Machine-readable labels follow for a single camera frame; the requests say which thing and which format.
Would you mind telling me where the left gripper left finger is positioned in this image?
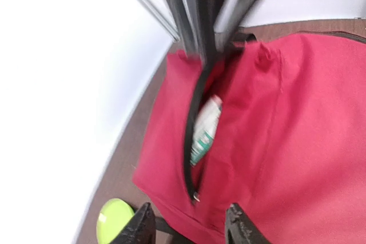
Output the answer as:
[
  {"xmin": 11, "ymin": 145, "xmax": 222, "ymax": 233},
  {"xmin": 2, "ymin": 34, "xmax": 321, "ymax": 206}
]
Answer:
[{"xmin": 111, "ymin": 202, "xmax": 156, "ymax": 244}]

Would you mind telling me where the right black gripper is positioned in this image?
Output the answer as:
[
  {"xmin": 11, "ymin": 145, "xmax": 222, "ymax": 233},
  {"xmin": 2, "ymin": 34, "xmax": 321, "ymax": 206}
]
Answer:
[{"xmin": 166, "ymin": 0, "xmax": 256, "ymax": 64}]

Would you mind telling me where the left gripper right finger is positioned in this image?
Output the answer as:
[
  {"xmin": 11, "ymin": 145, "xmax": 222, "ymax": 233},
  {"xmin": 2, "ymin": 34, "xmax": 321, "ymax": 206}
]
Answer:
[{"xmin": 225, "ymin": 203, "xmax": 270, "ymax": 244}]

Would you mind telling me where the red backpack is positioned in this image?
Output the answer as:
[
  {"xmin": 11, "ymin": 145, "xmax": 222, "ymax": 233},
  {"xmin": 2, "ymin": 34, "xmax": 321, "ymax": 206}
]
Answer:
[{"xmin": 133, "ymin": 32, "xmax": 365, "ymax": 243}]

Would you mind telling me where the white glue stick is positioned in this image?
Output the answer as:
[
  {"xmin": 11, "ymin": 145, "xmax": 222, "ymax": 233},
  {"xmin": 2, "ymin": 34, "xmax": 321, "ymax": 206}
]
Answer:
[{"xmin": 190, "ymin": 95, "xmax": 222, "ymax": 166}]

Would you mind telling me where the green plate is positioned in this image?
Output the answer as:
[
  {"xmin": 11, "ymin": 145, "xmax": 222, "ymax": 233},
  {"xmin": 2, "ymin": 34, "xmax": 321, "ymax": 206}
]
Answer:
[{"xmin": 96, "ymin": 198, "xmax": 134, "ymax": 243}]

